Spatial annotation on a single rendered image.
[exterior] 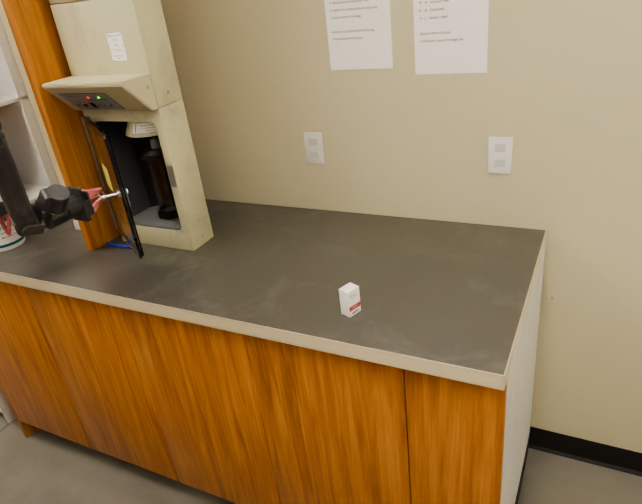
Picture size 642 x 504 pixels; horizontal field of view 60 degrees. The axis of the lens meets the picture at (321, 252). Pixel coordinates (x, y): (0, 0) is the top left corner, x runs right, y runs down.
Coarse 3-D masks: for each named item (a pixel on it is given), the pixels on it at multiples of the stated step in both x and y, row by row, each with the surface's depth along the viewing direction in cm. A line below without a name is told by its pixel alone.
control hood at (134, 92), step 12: (48, 84) 160; (60, 84) 158; (72, 84) 155; (84, 84) 153; (96, 84) 151; (108, 84) 149; (120, 84) 147; (132, 84) 150; (144, 84) 154; (60, 96) 164; (120, 96) 154; (132, 96) 152; (144, 96) 155; (132, 108) 160; (144, 108) 158; (156, 108) 160
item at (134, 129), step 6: (132, 126) 172; (138, 126) 171; (144, 126) 170; (150, 126) 170; (126, 132) 175; (132, 132) 172; (138, 132) 171; (144, 132) 170; (150, 132) 170; (156, 132) 171
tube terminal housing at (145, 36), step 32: (96, 0) 152; (128, 0) 148; (64, 32) 163; (96, 32) 157; (128, 32) 152; (160, 32) 157; (96, 64) 163; (128, 64) 158; (160, 64) 159; (160, 96) 160; (160, 128) 164; (192, 160) 176; (192, 192) 178; (192, 224) 180
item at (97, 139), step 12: (84, 120) 172; (96, 132) 159; (96, 144) 167; (108, 144) 152; (96, 156) 176; (108, 156) 155; (108, 168) 162; (108, 192) 180; (120, 192) 158; (120, 204) 166; (120, 216) 175; (120, 228) 184; (132, 228) 164; (132, 240) 169
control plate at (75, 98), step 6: (66, 96) 163; (72, 96) 162; (78, 96) 161; (84, 96) 160; (90, 96) 159; (96, 96) 158; (102, 96) 157; (108, 96) 156; (72, 102) 166; (78, 102) 165; (84, 102) 164; (90, 102) 163; (96, 102) 162; (102, 102) 161; (108, 102) 160; (114, 102) 159; (84, 108) 169; (90, 108) 168; (96, 108) 166; (102, 108) 165; (108, 108) 164; (114, 108) 163; (120, 108) 162
